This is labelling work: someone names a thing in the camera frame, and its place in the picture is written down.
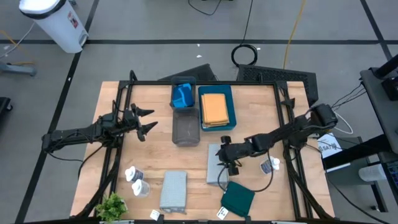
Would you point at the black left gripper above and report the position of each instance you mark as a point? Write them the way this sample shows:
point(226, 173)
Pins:
point(129, 123)

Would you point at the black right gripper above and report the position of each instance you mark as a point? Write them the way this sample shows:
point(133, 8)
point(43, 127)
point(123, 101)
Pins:
point(237, 152)

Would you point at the grey towel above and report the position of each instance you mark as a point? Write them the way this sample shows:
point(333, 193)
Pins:
point(213, 172)

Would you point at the orange towel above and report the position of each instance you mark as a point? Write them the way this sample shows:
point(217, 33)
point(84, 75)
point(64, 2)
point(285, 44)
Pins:
point(214, 110)

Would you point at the dark green towel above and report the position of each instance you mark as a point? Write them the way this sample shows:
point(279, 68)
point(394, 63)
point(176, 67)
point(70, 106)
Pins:
point(237, 199)

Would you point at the white plastic polish bottle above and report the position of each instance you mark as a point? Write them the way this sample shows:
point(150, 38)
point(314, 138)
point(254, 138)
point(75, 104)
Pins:
point(140, 188)
point(135, 174)
point(269, 165)

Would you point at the white paper tag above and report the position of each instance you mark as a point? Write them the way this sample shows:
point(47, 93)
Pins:
point(155, 215)
point(222, 213)

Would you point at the white waffle weave towel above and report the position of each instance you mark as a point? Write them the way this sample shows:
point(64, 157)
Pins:
point(173, 191)

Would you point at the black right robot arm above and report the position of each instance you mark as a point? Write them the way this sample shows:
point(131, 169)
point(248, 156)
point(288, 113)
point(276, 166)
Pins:
point(289, 129)

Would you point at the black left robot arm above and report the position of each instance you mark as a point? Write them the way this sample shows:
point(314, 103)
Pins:
point(77, 133)

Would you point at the smoky grey plastic bin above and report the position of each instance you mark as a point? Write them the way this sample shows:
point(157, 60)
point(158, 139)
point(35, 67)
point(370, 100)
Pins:
point(174, 80)
point(186, 129)

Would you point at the blue plastic bin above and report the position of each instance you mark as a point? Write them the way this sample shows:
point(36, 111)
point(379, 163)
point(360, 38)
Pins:
point(232, 105)

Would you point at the black flat panel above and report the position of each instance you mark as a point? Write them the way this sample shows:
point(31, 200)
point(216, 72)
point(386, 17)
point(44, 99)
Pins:
point(199, 73)

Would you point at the black perforated panel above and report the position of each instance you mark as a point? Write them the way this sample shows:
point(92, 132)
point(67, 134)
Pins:
point(273, 74)

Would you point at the small green potted plant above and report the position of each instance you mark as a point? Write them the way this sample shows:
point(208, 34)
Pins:
point(110, 208)

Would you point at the white printed paper sheet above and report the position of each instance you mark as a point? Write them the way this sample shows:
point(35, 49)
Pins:
point(329, 147)

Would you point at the white trash can black rim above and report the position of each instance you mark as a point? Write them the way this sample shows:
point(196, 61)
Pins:
point(59, 28)

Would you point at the black stand legs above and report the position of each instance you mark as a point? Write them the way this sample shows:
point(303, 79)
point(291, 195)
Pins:
point(354, 152)

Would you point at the grey stand foot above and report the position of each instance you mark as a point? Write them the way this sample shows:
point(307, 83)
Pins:
point(18, 69)

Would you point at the black caster base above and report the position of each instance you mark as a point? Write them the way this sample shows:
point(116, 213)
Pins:
point(4, 104)

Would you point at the clear plastic roll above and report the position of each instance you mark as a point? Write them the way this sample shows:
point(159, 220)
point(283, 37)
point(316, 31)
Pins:
point(371, 172)

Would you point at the dark grey desk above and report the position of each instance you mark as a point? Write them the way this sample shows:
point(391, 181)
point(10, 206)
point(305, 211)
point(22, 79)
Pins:
point(379, 102)

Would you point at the black aluminium table frame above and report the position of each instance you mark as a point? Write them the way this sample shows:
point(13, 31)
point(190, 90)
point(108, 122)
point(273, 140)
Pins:
point(149, 82)

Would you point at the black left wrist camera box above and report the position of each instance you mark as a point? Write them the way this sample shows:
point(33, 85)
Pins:
point(107, 119)

